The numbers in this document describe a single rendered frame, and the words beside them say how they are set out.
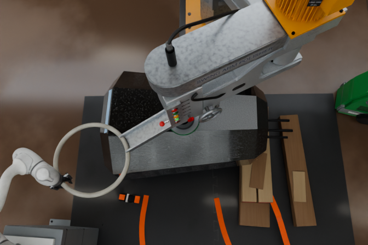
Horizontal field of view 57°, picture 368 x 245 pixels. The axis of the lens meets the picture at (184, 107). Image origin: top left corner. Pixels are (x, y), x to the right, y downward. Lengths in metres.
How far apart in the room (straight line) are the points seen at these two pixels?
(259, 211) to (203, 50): 1.76
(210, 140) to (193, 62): 0.94
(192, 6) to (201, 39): 1.27
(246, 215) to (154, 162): 0.94
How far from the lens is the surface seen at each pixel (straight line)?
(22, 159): 2.09
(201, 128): 2.31
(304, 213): 3.07
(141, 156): 2.45
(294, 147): 3.13
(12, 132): 3.68
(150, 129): 2.21
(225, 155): 2.42
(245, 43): 1.57
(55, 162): 2.33
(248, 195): 2.87
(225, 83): 1.82
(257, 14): 1.66
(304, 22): 1.66
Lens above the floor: 3.08
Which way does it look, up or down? 71 degrees down
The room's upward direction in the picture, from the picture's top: 10 degrees counter-clockwise
